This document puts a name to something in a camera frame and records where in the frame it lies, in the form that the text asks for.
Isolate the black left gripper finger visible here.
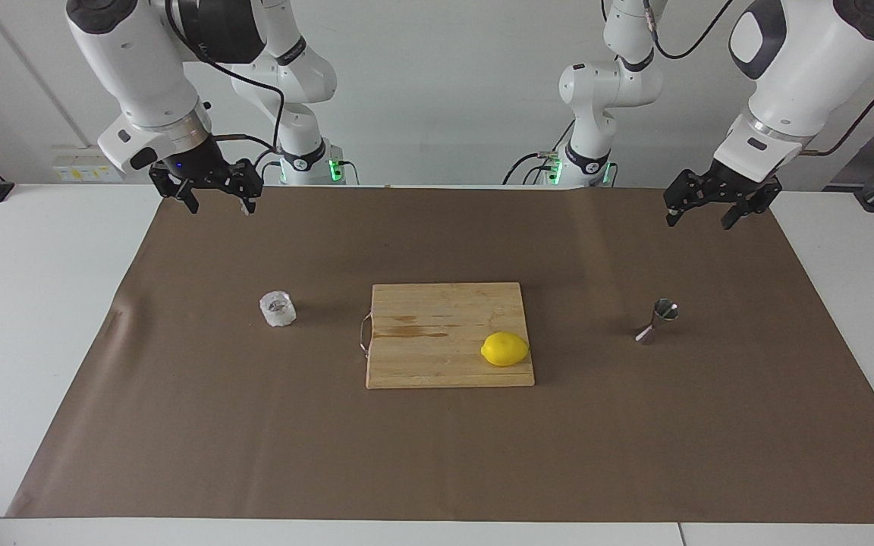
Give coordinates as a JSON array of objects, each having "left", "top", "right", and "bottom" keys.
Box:
[
  {"left": 665, "top": 170, "right": 715, "bottom": 227},
  {"left": 721, "top": 180, "right": 783, "bottom": 230}
]

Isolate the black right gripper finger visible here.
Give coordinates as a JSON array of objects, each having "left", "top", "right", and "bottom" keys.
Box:
[
  {"left": 228, "top": 158, "right": 264, "bottom": 215},
  {"left": 150, "top": 168, "right": 200, "bottom": 215}
]

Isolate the steel double jigger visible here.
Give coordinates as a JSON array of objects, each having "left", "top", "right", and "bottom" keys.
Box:
[{"left": 634, "top": 298, "right": 680, "bottom": 346}]

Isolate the small clear plastic cup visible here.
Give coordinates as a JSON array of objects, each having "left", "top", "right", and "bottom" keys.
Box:
[{"left": 259, "top": 290, "right": 297, "bottom": 328}]

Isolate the yellow lemon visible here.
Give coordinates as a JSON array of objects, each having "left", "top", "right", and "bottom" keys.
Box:
[{"left": 480, "top": 331, "right": 530, "bottom": 368}]

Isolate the wooden cutting board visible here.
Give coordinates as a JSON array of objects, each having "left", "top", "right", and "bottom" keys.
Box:
[{"left": 360, "top": 282, "right": 536, "bottom": 390}]

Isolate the brown paper table mat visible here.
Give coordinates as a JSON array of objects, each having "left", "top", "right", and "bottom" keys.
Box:
[{"left": 6, "top": 184, "right": 874, "bottom": 524}]

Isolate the thin black base cable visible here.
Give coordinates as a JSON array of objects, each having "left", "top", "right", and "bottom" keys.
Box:
[
  {"left": 504, "top": 121, "right": 576, "bottom": 187},
  {"left": 253, "top": 148, "right": 286, "bottom": 185}
]

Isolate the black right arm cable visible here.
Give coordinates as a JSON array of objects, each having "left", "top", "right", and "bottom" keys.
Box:
[{"left": 165, "top": 0, "right": 288, "bottom": 156}]

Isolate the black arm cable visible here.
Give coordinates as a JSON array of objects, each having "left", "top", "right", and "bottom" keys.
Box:
[
  {"left": 642, "top": 0, "right": 874, "bottom": 158},
  {"left": 165, "top": 0, "right": 288, "bottom": 156}
]

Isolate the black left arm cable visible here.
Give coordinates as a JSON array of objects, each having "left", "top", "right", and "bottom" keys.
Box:
[{"left": 642, "top": 0, "right": 874, "bottom": 158}]

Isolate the white wall socket box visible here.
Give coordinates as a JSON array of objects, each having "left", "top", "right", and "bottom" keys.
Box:
[{"left": 52, "top": 148, "right": 121, "bottom": 183}]

